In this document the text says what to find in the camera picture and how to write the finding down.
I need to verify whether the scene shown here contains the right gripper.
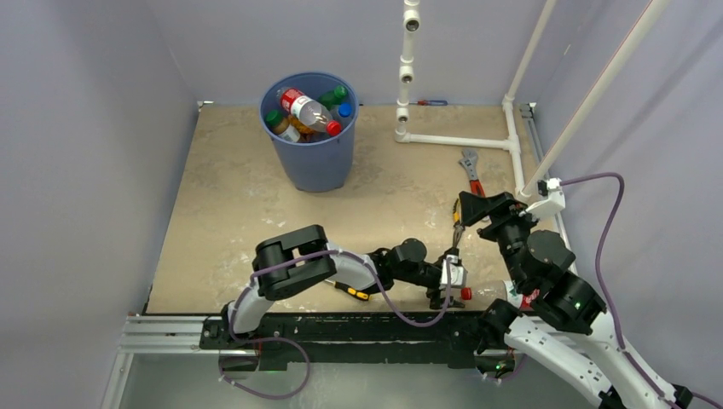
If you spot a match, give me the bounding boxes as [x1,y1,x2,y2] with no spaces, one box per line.
[459,189,545,289]

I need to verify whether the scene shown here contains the small Pepsi bottle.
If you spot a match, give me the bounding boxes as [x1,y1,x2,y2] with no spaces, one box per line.
[331,102,354,129]

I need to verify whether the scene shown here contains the green plastic bottle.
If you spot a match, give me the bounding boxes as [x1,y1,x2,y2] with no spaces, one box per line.
[318,85,349,111]

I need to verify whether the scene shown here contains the red label clear bottle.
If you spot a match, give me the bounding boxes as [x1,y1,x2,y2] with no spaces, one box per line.
[276,87,344,137]

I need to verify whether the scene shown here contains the green cap tea bottle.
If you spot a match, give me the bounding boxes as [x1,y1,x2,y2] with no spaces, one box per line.
[263,110,301,143]

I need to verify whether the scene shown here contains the orange juice bottle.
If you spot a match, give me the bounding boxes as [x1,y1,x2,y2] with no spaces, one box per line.
[287,115,315,135]

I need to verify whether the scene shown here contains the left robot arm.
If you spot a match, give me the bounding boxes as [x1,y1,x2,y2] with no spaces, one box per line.
[221,225,467,349]

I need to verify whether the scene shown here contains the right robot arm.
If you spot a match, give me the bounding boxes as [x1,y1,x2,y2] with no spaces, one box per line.
[459,192,694,408]

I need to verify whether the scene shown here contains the blue plastic bin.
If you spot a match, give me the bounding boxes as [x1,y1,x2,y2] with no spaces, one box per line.
[258,72,359,193]

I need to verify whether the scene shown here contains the red cap clear bottle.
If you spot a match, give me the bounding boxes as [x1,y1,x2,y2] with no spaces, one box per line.
[460,279,540,311]

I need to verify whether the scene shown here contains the black yellow screwdriver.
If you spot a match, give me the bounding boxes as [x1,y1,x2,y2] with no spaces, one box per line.
[333,281,370,302]

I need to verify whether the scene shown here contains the red blue screwdriver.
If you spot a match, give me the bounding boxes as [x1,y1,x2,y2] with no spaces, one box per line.
[413,100,448,107]

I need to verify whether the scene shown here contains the yellow handled pliers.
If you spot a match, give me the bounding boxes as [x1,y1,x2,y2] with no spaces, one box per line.
[452,199,465,248]

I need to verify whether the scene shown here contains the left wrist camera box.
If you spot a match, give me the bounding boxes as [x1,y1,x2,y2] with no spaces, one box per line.
[440,254,467,290]

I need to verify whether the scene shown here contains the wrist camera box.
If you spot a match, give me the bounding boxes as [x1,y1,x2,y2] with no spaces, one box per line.
[525,178,566,220]
[440,254,467,290]

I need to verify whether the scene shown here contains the red handled adjustable wrench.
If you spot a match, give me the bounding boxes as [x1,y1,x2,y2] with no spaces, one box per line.
[458,148,485,197]

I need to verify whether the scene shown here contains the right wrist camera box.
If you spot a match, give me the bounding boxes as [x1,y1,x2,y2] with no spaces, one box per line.
[525,178,566,220]

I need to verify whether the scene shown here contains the white PVC pipe frame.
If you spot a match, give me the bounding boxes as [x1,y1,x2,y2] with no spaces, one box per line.
[394,0,669,199]

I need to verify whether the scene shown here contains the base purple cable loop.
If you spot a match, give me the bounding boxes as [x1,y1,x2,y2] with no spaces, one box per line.
[217,336,314,401]

